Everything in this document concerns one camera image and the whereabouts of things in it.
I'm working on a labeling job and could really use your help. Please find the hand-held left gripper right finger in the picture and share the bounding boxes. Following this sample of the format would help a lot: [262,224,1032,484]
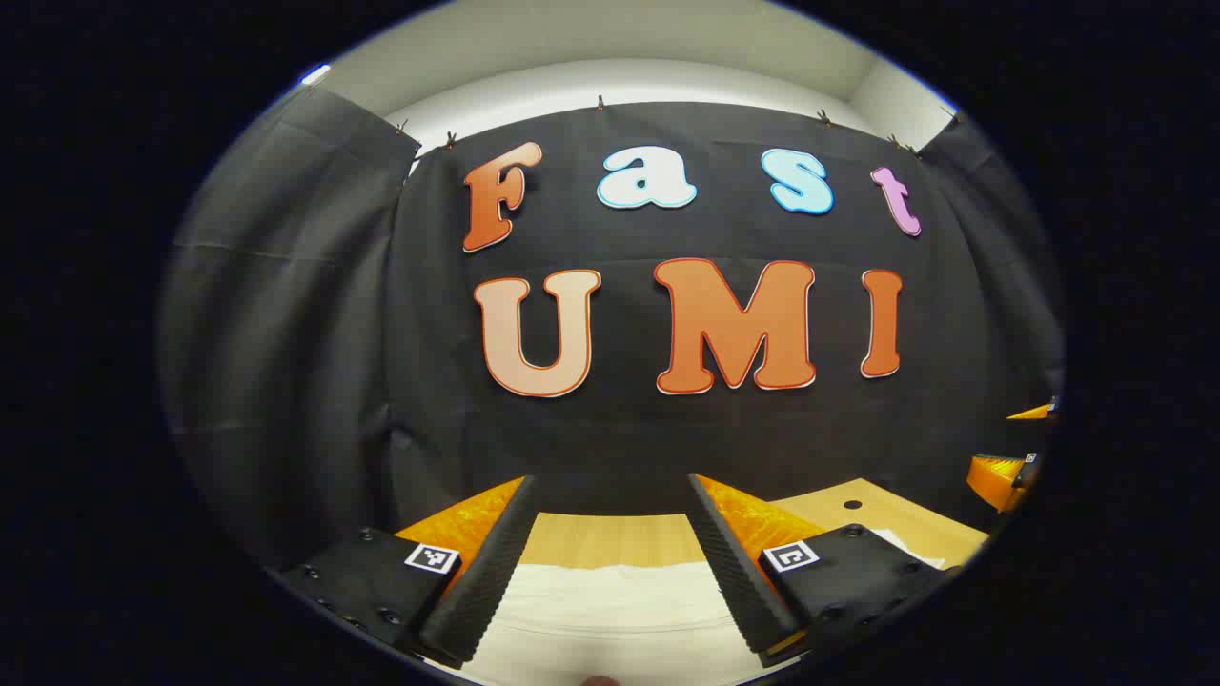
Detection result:
[686,473,964,669]

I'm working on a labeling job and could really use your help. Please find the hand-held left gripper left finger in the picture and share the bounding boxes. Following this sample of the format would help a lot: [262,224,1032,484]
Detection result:
[274,475,542,670]

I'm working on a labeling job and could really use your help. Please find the white jeans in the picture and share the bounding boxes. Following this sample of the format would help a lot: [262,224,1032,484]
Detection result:
[434,527,949,686]

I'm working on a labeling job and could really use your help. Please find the black backdrop cloth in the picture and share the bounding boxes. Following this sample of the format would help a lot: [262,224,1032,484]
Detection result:
[157,86,1067,573]

